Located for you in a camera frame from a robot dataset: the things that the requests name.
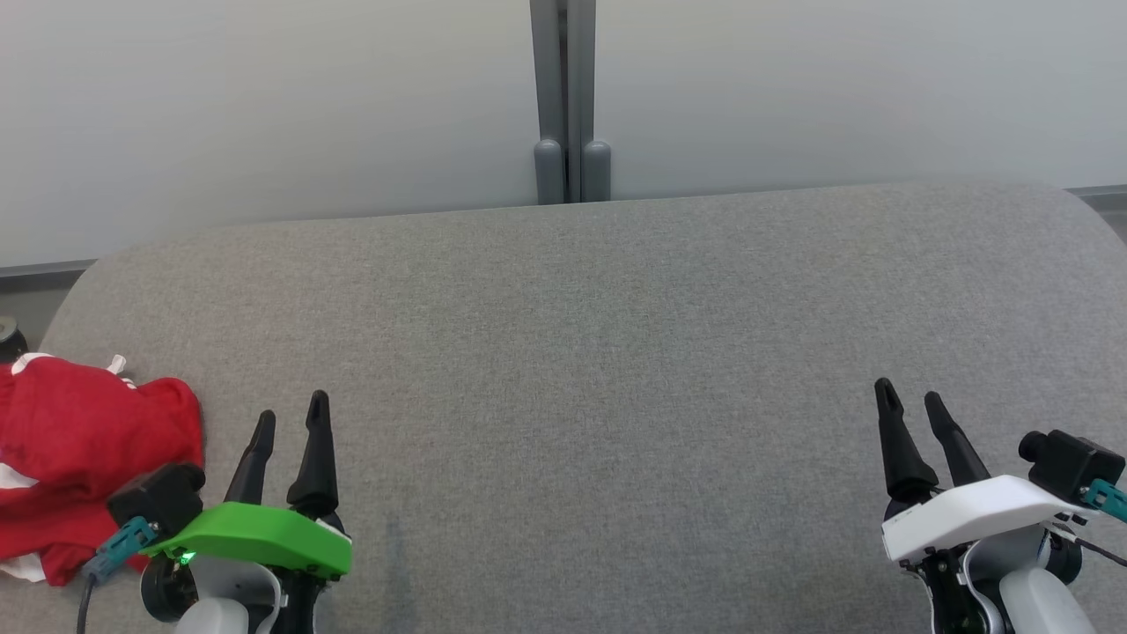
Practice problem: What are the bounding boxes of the black right camera cable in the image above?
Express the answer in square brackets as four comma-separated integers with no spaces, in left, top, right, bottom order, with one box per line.
[1052,524,1127,566]

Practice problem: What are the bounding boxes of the grey partition post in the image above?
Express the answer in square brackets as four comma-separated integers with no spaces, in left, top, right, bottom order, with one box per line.
[568,0,613,203]
[529,0,567,205]

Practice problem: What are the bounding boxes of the grey partition bottom rail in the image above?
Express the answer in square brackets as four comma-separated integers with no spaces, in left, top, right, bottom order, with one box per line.
[1065,185,1127,210]
[0,259,98,281]

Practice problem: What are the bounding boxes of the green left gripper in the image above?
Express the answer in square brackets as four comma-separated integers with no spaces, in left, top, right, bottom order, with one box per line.
[141,390,354,580]

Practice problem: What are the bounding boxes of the teal right camera connector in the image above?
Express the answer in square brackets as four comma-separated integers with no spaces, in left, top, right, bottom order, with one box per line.
[1083,480,1127,523]

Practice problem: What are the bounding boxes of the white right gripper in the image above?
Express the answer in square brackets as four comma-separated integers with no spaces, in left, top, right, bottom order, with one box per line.
[874,378,1098,565]

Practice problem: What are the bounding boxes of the red shorts with white waistband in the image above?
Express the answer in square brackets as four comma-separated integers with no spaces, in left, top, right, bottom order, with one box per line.
[0,352,206,508]

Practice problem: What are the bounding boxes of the teal camera connector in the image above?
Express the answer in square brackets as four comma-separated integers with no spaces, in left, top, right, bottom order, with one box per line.
[84,517,160,582]
[1083,480,1127,523]

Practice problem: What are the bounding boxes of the teal left camera connector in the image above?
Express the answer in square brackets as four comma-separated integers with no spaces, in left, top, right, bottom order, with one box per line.
[84,517,160,582]

